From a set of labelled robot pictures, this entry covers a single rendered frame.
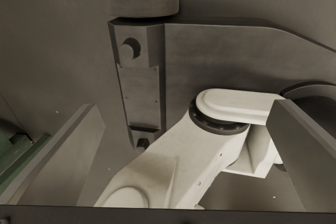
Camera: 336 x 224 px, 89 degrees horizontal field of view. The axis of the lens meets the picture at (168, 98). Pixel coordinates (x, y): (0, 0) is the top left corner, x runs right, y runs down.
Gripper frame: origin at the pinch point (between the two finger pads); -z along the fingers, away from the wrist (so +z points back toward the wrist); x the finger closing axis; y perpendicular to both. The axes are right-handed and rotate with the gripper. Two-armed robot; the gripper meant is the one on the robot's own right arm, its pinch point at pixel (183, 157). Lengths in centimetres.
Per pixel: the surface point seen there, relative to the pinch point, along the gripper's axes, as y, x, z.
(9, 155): 76, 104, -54
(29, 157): 72, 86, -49
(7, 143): 69, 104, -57
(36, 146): 72, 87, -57
